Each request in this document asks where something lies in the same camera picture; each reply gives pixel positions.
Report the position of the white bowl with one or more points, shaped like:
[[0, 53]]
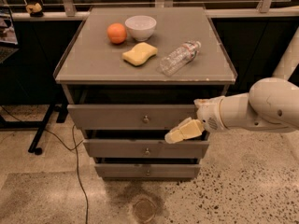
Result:
[[140, 28]]

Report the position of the small yellow object on ledge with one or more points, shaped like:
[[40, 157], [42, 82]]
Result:
[[34, 9]]

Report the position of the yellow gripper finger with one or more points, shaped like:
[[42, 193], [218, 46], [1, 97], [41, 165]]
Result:
[[201, 102], [187, 129]]

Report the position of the grey bottom drawer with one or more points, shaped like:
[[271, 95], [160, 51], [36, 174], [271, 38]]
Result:
[[152, 171]]

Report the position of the round floor drain cover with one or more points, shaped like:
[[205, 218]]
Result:
[[144, 210]]

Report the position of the clear plastic water bottle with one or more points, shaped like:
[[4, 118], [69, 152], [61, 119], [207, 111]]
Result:
[[179, 57]]

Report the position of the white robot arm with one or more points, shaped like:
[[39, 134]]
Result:
[[271, 105]]

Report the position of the grey middle drawer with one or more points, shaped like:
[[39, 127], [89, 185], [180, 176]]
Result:
[[118, 148]]

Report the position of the orange fruit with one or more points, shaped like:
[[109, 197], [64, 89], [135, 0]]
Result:
[[116, 33]]

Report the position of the yellow sponge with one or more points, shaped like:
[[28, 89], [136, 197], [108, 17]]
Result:
[[139, 53]]

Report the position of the grey drawer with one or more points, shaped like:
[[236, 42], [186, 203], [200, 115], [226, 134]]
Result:
[[130, 117], [118, 148], [152, 171]]

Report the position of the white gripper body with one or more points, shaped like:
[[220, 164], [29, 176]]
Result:
[[209, 114]]

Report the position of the black desk leg frame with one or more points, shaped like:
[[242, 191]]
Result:
[[39, 126]]

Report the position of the grey top drawer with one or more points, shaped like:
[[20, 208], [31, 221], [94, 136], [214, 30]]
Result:
[[130, 117]]

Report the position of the grey drawer cabinet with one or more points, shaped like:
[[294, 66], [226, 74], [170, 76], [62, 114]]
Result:
[[94, 72]]

